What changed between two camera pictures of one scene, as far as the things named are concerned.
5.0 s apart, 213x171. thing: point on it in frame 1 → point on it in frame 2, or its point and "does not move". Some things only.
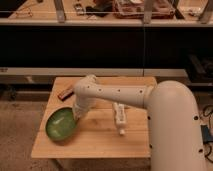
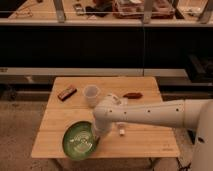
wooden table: x=97 y=134 does not move
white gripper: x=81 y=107 → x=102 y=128
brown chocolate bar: x=66 y=94 does not move
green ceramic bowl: x=61 y=123 → x=80 y=140
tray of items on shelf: x=135 y=9 does not move
